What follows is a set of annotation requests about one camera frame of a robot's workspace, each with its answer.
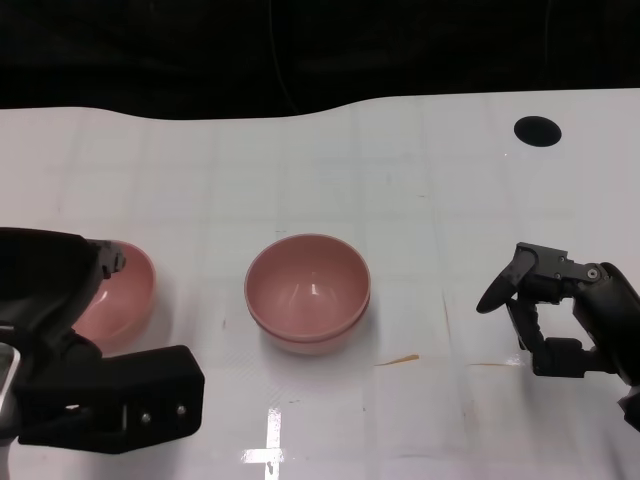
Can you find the pink plastic bowl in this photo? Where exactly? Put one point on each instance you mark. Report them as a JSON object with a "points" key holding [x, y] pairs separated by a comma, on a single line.
{"points": [[310, 346], [305, 290], [130, 300]]}

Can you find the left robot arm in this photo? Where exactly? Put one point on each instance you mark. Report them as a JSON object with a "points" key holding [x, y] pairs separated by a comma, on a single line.
{"points": [[6, 365]]}

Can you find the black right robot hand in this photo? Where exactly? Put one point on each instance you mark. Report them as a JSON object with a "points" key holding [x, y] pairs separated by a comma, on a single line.
{"points": [[610, 310]]}

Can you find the black round table grommet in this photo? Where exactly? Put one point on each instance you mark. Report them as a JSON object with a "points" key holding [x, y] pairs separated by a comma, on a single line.
{"points": [[537, 130]]}

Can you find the black backdrop cloth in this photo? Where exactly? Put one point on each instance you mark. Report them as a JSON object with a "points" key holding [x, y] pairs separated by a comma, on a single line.
{"points": [[150, 50]]}

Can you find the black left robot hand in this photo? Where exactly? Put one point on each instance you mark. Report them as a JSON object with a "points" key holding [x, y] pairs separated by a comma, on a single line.
{"points": [[40, 280]]}

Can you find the orange sliver scrap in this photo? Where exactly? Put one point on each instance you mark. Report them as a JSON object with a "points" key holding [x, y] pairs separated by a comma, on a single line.
{"points": [[402, 358]]}

